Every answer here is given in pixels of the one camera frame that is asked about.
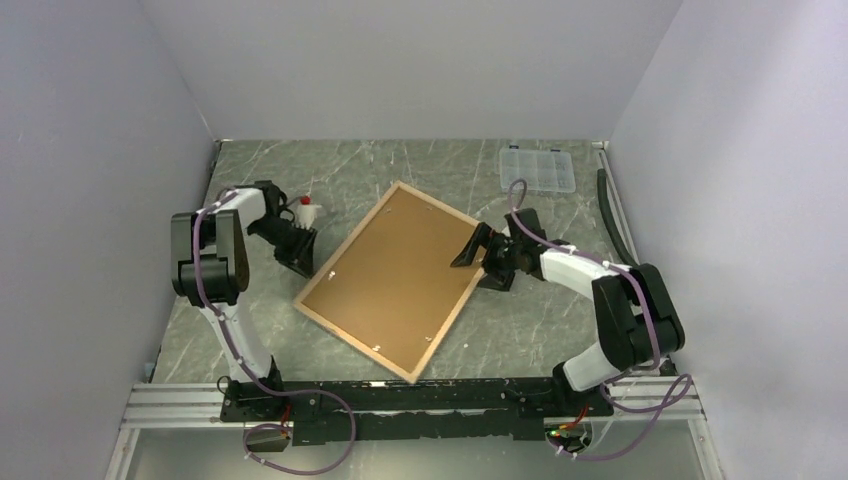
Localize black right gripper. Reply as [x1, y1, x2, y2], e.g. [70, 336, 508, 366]
[450, 222, 522, 291]

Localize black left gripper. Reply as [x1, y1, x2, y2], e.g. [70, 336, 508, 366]
[249, 216, 319, 280]

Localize white wooden picture frame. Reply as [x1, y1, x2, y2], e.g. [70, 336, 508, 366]
[292, 180, 495, 386]

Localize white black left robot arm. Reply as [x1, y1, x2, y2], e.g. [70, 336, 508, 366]
[170, 180, 322, 420]

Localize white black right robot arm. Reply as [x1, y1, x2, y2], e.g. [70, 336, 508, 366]
[451, 208, 685, 415]

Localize clear plastic compartment box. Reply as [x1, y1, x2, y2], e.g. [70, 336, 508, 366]
[498, 145, 576, 194]

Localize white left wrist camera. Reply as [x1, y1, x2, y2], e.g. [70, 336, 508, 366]
[293, 196, 324, 230]

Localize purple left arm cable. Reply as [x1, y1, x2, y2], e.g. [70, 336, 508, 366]
[192, 188, 360, 477]

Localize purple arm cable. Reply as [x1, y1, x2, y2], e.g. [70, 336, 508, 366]
[506, 178, 694, 463]
[192, 188, 360, 477]

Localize black rubber hose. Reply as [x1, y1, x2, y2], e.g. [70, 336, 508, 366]
[596, 167, 641, 270]

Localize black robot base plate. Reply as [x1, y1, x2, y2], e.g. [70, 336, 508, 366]
[219, 377, 613, 446]

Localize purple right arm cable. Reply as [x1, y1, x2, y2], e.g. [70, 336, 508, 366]
[506, 178, 694, 463]

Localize aluminium extrusion rail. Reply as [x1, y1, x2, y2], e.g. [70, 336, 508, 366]
[122, 376, 706, 428]

